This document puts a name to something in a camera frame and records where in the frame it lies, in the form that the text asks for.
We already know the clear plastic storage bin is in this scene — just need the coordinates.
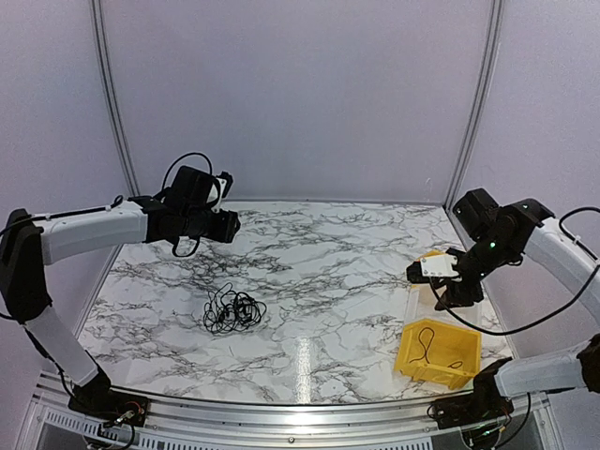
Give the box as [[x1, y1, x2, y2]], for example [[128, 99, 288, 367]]
[[404, 285, 481, 326]]

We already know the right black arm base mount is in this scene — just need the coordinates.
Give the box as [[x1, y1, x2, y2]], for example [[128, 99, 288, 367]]
[[427, 391, 514, 429]]

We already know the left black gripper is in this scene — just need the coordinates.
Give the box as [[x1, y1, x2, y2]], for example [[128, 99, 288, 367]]
[[181, 206, 239, 243]]

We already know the aluminium front frame rail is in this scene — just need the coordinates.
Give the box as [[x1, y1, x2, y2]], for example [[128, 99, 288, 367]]
[[16, 372, 563, 449]]

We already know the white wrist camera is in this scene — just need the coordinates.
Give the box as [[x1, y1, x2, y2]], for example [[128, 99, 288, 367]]
[[406, 253, 460, 284], [208, 171, 233, 212]]

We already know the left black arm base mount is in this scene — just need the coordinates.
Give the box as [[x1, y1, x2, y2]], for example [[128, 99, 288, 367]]
[[68, 391, 150, 427]]

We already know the yellow storage bin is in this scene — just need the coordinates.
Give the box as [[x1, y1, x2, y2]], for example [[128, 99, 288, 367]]
[[419, 249, 446, 263], [394, 319, 482, 390]]

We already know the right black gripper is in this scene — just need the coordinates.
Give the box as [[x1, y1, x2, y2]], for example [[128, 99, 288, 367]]
[[431, 232, 515, 311]]

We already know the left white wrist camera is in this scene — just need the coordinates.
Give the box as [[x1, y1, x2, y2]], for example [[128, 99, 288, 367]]
[[208, 171, 233, 212]]

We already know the black cable bundle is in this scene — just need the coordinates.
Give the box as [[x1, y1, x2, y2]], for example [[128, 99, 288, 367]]
[[202, 282, 267, 335]]

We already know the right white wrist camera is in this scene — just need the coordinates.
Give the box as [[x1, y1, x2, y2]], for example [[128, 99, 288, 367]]
[[406, 253, 460, 284]]

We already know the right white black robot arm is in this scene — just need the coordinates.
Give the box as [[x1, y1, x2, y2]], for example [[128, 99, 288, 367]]
[[436, 188, 599, 420]]

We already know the far yellow storage bin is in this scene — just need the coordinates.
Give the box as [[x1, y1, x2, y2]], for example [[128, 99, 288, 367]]
[[419, 249, 446, 263]]

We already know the near yellow storage bin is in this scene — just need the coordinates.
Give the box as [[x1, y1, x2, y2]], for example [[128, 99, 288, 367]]
[[394, 319, 482, 390]]

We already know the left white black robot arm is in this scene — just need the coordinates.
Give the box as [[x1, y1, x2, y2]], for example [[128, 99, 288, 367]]
[[1, 149, 128, 410]]

